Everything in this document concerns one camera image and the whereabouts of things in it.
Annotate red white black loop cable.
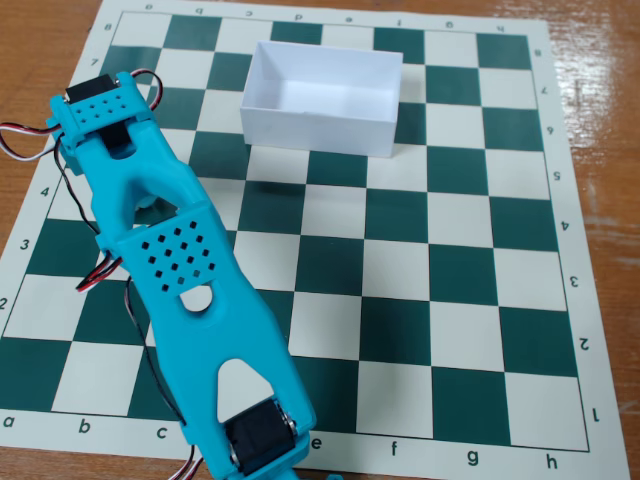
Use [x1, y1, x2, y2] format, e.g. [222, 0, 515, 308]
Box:
[74, 252, 126, 294]

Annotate white open rectangular box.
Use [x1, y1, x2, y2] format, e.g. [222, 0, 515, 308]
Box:
[239, 40, 405, 160]

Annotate short gripper servo cable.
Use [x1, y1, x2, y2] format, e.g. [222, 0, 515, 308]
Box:
[131, 68, 166, 109]

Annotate thin black cable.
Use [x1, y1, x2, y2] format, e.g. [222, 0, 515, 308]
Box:
[123, 278, 187, 427]

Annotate green and white chessboard mat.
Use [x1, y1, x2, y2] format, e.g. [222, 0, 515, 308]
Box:
[0, 0, 632, 480]

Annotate red white black cable bundle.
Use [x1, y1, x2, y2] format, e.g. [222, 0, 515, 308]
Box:
[168, 443, 202, 480]

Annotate long white wrist cable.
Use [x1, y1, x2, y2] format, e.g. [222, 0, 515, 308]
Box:
[0, 121, 101, 236]

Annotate turquoise gripper body with servo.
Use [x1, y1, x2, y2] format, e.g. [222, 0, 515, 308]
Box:
[46, 72, 157, 176]

